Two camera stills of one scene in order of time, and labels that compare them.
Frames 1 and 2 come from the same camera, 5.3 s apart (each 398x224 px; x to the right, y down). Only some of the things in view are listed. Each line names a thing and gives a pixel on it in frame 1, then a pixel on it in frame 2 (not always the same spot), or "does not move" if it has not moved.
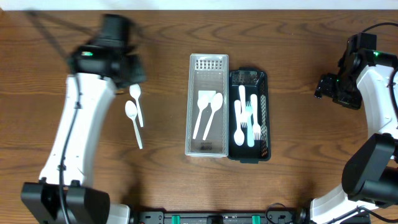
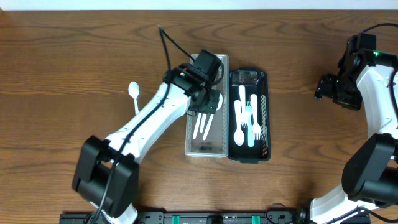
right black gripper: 325,85 does not move
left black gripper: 134,75 to 211,106
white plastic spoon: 132,111 to 202,122
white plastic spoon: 216,103 does not move
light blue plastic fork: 250,130 does not move
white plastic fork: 244,119 does not move
